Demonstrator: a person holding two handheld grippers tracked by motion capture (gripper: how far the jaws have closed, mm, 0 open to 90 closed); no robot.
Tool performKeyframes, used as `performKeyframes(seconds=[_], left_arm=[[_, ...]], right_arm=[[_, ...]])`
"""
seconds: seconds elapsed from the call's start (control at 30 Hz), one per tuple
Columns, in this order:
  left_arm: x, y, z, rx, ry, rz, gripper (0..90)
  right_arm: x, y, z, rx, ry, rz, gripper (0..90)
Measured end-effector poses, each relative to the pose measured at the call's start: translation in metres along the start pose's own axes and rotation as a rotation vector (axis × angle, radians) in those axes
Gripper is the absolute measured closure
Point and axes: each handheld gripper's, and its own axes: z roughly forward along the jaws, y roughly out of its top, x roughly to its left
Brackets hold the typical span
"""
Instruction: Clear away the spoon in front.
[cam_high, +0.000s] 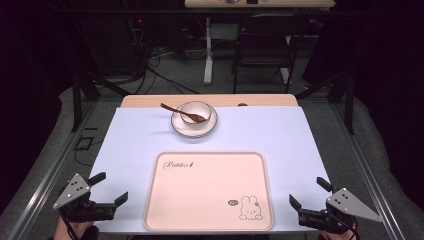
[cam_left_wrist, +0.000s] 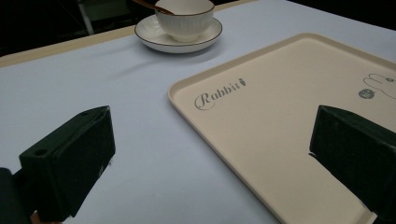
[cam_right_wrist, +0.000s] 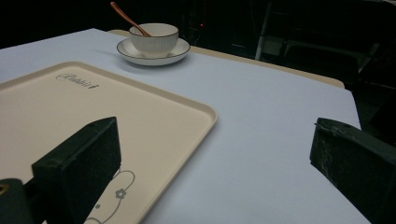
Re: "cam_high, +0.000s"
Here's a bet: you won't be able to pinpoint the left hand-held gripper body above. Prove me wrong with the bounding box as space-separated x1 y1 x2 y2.
53 173 118 223

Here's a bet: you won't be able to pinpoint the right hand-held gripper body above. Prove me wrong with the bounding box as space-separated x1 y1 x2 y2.
298 187 383 234

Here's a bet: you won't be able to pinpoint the person's right hand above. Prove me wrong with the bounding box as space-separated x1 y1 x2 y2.
319 229 358 240

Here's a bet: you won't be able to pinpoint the person's left hand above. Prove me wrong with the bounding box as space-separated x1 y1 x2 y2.
54 215 100 240

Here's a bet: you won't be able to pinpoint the pale blue table mat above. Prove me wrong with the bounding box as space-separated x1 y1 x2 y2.
89 105 332 235

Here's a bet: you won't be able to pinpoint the pink rectangular tray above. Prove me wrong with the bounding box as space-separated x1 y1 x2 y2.
143 151 275 233

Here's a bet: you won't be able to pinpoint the white saucer with dark rim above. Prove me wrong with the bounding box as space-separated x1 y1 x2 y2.
170 103 219 139

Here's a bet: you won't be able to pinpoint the brown wooden spoon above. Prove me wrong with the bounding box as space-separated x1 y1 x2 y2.
160 102 208 124

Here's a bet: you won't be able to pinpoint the white bowl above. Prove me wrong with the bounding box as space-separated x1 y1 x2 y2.
179 100 213 126

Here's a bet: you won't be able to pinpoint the black chair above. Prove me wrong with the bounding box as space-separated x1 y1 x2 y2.
231 13 310 94

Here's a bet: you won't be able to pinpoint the white desk leg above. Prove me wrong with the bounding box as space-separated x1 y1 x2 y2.
202 17 215 86

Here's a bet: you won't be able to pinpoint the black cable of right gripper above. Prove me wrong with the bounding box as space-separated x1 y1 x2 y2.
333 216 362 240

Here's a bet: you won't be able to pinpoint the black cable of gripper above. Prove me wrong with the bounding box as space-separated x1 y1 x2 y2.
333 216 362 240
59 209 80 240

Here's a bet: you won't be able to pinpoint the aluminium rail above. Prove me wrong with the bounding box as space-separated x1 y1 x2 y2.
6 99 98 240
333 102 406 240

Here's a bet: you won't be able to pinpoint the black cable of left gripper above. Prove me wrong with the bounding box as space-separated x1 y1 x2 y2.
59 209 80 240

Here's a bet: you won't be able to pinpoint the black frame strut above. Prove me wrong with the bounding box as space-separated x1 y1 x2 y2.
71 72 101 133
328 73 356 135

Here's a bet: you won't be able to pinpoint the black floor cables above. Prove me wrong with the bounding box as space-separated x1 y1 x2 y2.
131 29 201 96

